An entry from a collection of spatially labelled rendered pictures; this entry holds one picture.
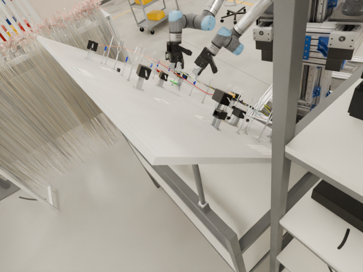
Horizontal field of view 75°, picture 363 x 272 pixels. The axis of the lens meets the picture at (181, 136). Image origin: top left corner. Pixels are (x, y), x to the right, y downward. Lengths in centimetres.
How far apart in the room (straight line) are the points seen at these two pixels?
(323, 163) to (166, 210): 182
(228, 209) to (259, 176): 24
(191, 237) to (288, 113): 169
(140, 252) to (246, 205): 120
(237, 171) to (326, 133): 79
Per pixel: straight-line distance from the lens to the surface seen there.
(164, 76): 119
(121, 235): 232
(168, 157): 44
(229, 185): 129
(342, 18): 179
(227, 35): 153
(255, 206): 122
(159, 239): 215
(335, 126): 63
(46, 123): 216
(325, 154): 57
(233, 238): 96
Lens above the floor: 190
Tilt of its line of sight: 44 degrees down
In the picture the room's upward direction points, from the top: 21 degrees counter-clockwise
